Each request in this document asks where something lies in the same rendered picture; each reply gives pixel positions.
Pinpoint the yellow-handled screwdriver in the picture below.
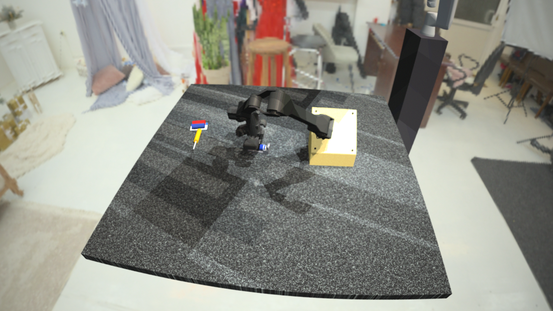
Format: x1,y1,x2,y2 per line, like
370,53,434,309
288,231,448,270
193,129,202,149

